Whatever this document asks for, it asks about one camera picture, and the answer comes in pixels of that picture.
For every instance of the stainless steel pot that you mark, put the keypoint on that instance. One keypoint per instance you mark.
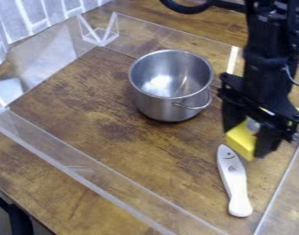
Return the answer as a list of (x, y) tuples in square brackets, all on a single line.
[(171, 82)]

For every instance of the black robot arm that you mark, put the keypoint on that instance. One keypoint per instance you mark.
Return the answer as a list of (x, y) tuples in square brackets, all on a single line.
[(272, 27)]

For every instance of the clear acrylic barrier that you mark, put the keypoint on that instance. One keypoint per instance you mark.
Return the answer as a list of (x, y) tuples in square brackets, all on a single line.
[(92, 167)]

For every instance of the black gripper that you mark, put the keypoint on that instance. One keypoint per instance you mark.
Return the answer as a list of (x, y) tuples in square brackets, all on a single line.
[(260, 89)]

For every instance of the yellow butter block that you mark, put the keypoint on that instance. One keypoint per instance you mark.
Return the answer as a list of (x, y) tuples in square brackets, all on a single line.
[(241, 136)]

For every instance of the white patterned curtain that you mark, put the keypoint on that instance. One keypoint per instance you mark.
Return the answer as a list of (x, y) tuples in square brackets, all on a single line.
[(25, 17)]

